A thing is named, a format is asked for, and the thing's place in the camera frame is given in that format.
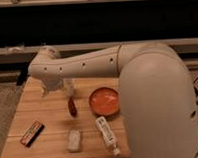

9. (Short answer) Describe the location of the dark red brown object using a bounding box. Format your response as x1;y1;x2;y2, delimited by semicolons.
68;97;77;117

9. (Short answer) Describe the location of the white rectangular block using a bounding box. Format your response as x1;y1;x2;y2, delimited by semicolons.
68;130;82;152

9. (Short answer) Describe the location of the wooden table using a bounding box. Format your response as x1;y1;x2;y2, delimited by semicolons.
0;71;133;158

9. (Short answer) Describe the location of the red black rectangular box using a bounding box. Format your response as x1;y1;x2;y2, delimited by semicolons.
20;121;45;147

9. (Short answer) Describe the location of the orange ceramic bowl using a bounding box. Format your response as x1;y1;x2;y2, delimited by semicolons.
89;87;119;116

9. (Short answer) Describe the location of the white tube bottle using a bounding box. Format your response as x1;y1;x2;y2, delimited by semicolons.
96;116;120;156

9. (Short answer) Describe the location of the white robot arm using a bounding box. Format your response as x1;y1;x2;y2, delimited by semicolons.
28;42;198;158

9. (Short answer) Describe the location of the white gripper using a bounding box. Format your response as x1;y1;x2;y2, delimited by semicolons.
40;76;64;97

